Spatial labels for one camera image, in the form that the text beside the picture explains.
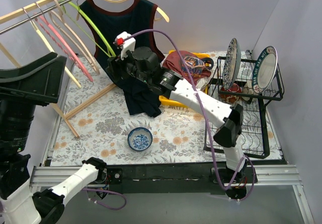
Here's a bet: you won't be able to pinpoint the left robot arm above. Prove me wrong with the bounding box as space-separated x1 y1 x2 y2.
1 52 107 223

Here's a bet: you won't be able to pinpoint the floral tablecloth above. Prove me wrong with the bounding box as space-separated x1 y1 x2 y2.
50 50 282 167

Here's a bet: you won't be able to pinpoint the black wire dish rack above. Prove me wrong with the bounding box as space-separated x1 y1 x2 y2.
206 51 285 161

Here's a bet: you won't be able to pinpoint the blue white ceramic bowl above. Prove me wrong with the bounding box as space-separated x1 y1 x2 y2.
127 127 153 152

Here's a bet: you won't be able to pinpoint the pink plastic hanger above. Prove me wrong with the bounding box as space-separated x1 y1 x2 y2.
35 15 94 82

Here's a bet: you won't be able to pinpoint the cream plastic hanger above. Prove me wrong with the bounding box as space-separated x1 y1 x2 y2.
21 8 81 88

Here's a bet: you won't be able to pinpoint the wooden clothes rack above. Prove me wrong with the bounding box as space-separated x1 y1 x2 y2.
1 0 116 138

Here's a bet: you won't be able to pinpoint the red patterned bowl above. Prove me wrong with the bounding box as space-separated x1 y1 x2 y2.
219 83 242 104

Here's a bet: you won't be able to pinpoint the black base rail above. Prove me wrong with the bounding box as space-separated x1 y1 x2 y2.
77 161 252 194

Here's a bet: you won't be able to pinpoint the red teal tank top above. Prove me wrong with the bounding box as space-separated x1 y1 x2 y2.
163 50 214 85

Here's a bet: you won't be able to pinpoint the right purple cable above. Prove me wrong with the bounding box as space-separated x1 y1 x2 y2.
127 29 257 201

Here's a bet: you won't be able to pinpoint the cream white tank top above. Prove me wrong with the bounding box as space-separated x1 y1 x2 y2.
196 77 211 91

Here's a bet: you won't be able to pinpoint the floral patterned plate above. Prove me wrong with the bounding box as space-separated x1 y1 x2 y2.
222 38 241 90

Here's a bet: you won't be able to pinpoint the yellow plastic bin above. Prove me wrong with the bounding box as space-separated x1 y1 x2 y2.
159 52 210 108

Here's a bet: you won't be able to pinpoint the lime green hanger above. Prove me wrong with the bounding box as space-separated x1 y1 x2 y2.
68 2 116 57

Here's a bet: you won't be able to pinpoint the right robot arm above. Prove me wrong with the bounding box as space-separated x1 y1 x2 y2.
106 47 246 184

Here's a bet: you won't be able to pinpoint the green rimmed white plate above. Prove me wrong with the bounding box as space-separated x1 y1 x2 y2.
251 46 278 94

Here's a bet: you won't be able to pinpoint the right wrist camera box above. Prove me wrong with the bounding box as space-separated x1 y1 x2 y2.
114 31 136 60

